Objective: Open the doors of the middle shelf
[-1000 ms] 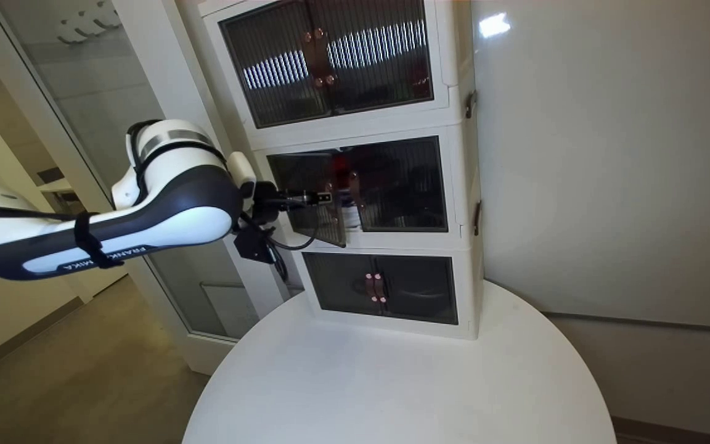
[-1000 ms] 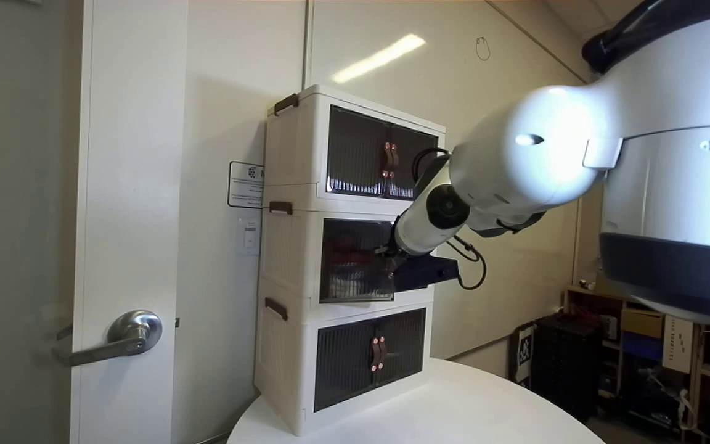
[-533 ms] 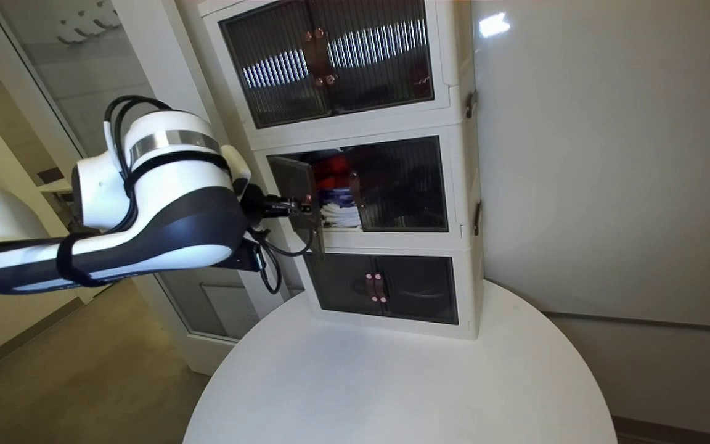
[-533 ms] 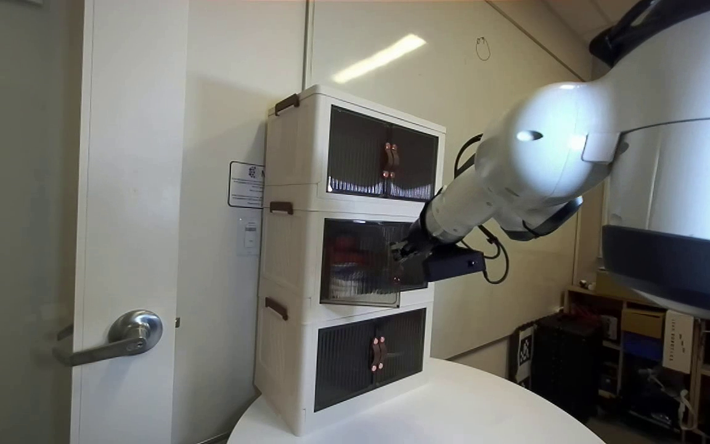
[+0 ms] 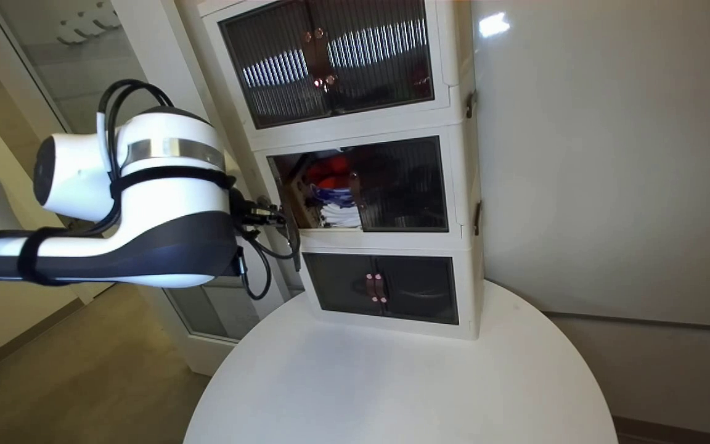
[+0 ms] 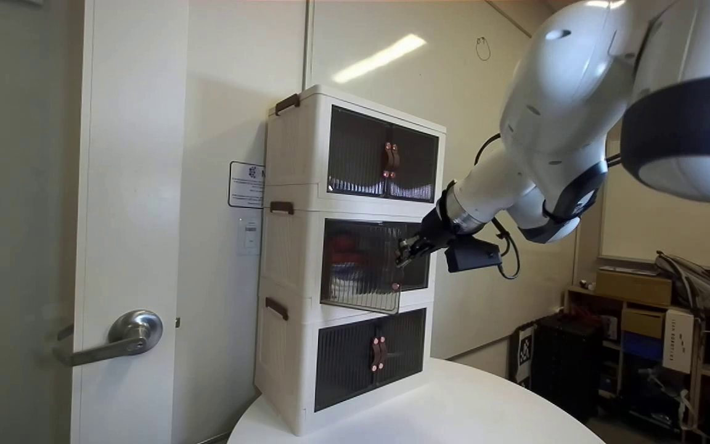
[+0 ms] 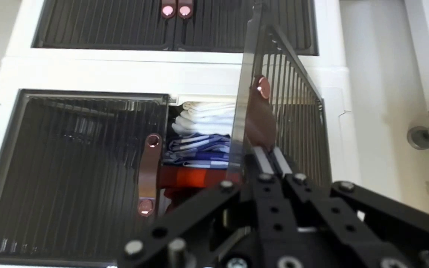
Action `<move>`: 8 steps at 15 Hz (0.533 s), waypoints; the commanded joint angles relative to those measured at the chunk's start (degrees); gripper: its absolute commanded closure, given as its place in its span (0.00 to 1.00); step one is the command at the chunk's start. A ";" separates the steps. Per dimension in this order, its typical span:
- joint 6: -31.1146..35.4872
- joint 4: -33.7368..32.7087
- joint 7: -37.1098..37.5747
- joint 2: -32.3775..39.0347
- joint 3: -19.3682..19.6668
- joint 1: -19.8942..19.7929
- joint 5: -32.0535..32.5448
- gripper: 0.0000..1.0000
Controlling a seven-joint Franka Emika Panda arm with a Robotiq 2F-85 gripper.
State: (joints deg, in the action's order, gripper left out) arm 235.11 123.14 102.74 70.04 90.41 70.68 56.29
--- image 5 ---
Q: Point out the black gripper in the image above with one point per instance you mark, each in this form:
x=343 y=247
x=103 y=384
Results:
x=256 y=212

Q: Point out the red soft item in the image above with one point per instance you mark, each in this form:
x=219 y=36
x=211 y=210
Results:
x=331 y=172

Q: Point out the white blue item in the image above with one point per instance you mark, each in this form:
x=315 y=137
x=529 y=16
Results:
x=341 y=215

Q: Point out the brown cabinet side latch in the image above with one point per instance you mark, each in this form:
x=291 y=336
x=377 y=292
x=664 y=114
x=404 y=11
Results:
x=474 y=101
x=480 y=217

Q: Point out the glossy white wall board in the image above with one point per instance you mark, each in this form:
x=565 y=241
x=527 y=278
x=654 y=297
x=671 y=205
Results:
x=617 y=163

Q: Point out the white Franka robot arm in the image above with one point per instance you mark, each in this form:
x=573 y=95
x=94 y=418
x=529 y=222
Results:
x=166 y=205

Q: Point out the white stacked shelf cabinet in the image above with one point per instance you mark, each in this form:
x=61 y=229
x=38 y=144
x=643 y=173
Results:
x=462 y=123

